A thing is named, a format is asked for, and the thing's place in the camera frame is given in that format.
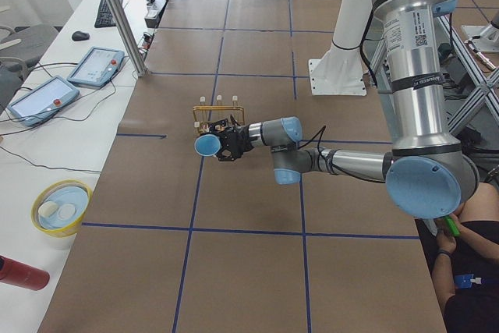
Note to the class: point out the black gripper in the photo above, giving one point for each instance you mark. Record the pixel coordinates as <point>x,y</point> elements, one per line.
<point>240,139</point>

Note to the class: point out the light blue plastic cup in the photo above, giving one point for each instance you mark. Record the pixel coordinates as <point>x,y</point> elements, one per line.
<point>207,145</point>

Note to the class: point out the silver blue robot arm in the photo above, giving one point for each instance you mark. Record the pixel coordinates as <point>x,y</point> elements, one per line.
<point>425,173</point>

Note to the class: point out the far blue teach pendant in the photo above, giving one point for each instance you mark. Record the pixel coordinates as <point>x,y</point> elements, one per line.
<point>97,67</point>

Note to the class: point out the blue teach pendant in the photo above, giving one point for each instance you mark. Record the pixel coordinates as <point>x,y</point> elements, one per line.
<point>43,102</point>
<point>97,67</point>

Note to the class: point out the black keyboard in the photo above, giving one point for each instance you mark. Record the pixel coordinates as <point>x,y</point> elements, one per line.
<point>104,17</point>

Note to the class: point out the yellow bowl with blue lid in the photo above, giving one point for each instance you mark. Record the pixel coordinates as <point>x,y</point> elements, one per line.
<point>59,210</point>

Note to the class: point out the black computer mouse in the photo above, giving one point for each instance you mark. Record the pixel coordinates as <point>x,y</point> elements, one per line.
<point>80,36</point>

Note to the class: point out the near blue teach pendant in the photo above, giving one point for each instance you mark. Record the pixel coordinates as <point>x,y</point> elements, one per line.
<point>43,102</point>

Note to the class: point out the grey office chair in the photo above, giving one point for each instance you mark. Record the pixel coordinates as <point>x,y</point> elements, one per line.
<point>24,50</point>

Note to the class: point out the red cylindrical bottle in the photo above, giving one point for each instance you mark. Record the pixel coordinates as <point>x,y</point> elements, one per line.
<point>23,275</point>

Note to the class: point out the seated person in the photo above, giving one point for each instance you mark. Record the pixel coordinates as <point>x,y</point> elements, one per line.
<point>464,269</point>

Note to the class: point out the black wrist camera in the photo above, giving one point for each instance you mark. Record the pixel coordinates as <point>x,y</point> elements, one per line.
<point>222,124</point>

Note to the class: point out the gold wire cup holder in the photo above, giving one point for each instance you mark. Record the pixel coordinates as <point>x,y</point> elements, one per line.
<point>205,115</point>

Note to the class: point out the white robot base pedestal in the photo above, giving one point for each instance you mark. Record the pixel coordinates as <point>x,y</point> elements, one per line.
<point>340,70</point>

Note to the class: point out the aluminium frame post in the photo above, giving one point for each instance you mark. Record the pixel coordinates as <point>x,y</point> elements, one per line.
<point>127,37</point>

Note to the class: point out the green handled tool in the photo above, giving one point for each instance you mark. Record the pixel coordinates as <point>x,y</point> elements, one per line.
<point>452,227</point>

